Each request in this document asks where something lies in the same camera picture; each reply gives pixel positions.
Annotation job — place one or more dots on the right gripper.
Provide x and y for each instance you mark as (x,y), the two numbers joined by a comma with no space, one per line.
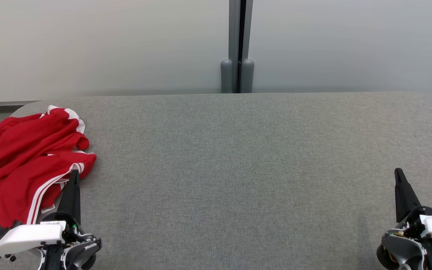
(413,223)

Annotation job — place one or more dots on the grey partition post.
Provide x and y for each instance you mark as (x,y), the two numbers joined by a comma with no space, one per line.
(226,75)
(248,75)

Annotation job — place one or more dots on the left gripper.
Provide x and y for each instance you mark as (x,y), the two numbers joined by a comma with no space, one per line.
(71,225)

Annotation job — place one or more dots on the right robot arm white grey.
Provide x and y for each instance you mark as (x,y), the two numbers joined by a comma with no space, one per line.
(399,247)

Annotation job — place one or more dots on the grey fabric sofa seat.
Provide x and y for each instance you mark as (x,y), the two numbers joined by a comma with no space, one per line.
(238,168)

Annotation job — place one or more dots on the red shorts with white stripes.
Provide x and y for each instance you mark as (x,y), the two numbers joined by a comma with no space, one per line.
(9,195)

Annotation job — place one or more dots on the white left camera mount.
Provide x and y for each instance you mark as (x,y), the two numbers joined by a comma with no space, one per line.
(28,236)

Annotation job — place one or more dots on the red jersey number 23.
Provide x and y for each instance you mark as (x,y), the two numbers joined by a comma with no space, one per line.
(24,138)

